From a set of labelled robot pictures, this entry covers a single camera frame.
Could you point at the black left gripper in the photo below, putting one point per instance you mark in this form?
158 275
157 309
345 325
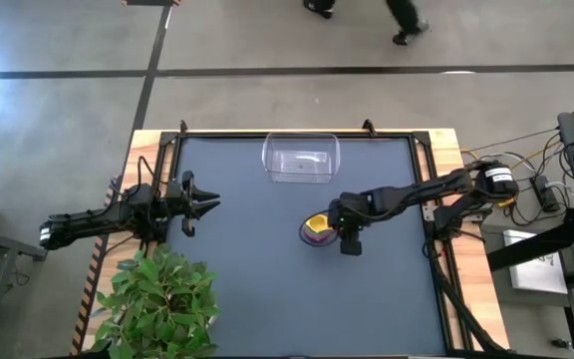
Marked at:
187 207

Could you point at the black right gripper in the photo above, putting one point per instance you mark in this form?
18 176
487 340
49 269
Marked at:
354 212

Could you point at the purple measuring cup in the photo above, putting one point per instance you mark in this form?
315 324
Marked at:
307 240

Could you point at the black camera stand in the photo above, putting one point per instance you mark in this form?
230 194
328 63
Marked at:
531 249

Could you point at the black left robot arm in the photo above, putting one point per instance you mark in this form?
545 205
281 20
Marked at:
87 224

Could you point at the black table frame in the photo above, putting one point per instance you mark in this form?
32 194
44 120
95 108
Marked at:
217 135

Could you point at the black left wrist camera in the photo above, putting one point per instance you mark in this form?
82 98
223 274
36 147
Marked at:
141 195

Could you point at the yellow measuring cup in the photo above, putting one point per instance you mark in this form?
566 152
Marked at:
318 222

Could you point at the lime green measuring cup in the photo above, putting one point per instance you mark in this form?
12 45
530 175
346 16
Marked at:
312 232

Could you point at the clear plastic basket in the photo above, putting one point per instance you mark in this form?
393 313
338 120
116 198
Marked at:
287 172

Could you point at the black table clamp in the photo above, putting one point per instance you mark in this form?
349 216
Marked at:
368 127
183 127

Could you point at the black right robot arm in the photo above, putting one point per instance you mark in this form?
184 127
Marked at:
416 192

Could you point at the wooden table board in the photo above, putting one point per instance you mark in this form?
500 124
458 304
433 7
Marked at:
446 149

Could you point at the large leafy green plant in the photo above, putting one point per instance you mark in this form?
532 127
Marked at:
157 299

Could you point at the black power adapter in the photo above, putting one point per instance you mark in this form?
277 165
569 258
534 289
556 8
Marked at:
546 194

